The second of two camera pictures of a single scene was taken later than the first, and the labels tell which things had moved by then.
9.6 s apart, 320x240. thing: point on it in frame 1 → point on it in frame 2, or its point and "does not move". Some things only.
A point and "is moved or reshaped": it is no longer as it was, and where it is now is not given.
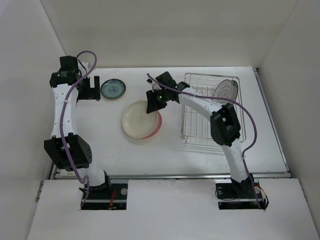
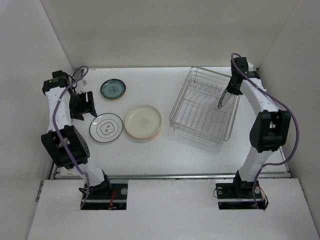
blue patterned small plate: [113, 89] does not move
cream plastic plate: [136, 122] is moved or reshaped
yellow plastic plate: [142, 141] → [143, 127]
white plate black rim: [224, 89] → [106, 127]
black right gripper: [152, 104] → [231, 89]
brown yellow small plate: [113, 88] does not move
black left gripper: [91, 93] → [85, 106]
